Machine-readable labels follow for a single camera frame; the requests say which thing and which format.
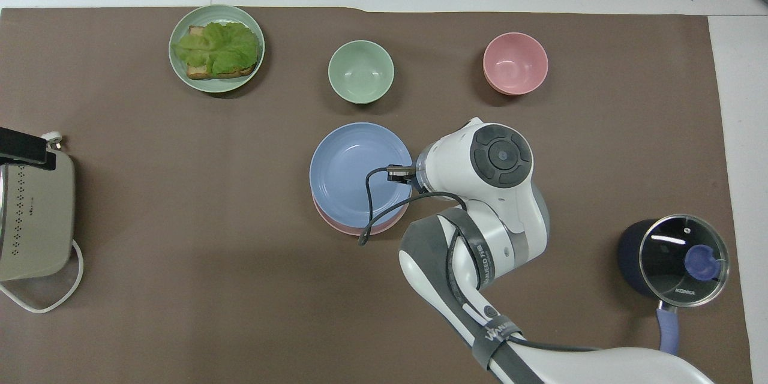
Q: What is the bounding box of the blue plate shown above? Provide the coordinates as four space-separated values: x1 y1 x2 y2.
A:
310 122 415 229

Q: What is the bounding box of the pink plate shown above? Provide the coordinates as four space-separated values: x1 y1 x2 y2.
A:
313 195 410 236

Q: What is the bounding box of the green bowl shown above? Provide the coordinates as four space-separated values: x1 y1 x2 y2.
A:
328 40 395 104

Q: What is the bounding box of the pink bowl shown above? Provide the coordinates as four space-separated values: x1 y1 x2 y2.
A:
483 32 549 96

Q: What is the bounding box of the green lettuce leaf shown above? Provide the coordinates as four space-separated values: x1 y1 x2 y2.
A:
173 22 261 76

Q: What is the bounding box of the toast slice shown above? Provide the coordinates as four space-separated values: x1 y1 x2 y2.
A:
186 25 259 80

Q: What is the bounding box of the green plate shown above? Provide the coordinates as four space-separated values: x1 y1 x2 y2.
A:
169 4 265 94

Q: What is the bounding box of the dark blue pot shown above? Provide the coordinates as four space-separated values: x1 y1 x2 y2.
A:
618 219 682 356

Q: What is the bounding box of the glass pot lid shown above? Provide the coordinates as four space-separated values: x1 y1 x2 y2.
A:
639 214 730 305

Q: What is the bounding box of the beige kitchen appliance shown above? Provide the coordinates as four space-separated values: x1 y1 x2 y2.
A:
0 149 76 281

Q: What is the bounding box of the black cable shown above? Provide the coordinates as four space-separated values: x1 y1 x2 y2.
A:
358 164 481 247

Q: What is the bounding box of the white power cable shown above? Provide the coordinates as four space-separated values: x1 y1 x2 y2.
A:
0 239 84 314

